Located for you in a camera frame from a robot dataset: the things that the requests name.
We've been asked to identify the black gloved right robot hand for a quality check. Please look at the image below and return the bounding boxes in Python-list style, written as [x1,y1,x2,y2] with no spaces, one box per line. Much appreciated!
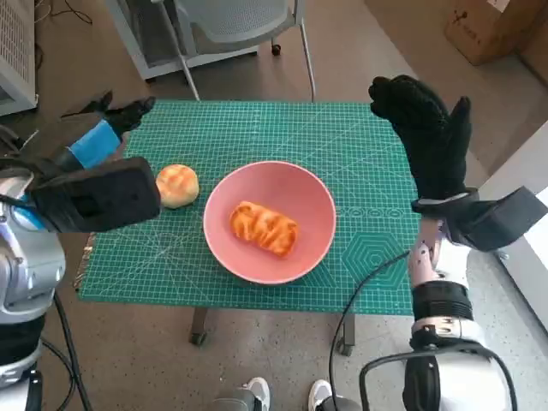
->
[367,74,474,202]

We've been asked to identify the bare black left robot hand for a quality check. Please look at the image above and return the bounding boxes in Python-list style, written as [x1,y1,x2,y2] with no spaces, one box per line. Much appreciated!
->
[53,91,157,172]

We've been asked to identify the round bread bun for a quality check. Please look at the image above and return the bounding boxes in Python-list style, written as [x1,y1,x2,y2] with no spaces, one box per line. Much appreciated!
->
[155,164,200,210]

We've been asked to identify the pink bowl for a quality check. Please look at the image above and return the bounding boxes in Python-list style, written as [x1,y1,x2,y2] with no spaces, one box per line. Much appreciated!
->
[203,161,337,286]

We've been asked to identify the long striped bread loaf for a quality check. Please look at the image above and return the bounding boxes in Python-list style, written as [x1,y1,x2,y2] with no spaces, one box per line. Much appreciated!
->
[229,200,300,259]

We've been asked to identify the cardboard box with black logo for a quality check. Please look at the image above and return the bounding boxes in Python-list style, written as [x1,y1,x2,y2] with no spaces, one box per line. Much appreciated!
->
[444,0,548,67]

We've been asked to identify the white perforated metal case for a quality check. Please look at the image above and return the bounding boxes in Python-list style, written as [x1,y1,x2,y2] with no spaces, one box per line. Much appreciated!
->
[0,0,39,116]

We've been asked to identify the plain cardboard box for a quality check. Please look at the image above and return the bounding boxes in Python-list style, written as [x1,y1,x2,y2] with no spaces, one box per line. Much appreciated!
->
[517,25,548,93]

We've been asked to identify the green cutting mat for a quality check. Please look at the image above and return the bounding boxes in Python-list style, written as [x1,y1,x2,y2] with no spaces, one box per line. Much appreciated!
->
[76,100,423,316]

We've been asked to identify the grey mesh chair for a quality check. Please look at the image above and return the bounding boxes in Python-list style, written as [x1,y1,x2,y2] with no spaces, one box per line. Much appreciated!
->
[147,0,317,103]

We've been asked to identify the grey table leg with caster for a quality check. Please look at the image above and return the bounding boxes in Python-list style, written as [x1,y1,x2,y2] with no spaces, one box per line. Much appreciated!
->
[190,307,211,347]
[337,314,357,356]

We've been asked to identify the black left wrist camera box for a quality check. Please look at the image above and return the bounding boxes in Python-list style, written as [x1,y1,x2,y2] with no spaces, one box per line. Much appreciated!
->
[29,156,162,235]

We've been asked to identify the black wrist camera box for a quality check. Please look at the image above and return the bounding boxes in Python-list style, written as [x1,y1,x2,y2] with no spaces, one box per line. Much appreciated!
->
[29,156,162,235]
[460,186,548,253]

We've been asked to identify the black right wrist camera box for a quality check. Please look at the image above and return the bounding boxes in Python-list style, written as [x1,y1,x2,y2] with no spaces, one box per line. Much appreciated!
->
[460,186,548,253]

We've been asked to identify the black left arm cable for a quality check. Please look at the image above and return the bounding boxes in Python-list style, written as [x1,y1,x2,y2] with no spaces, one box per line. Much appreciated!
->
[39,337,83,411]
[51,294,94,411]

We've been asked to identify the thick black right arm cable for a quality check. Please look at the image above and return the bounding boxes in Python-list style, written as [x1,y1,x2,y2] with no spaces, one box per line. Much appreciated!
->
[358,348,515,411]

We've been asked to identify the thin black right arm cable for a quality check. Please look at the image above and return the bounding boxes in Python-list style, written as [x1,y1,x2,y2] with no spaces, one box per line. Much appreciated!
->
[328,250,412,411]

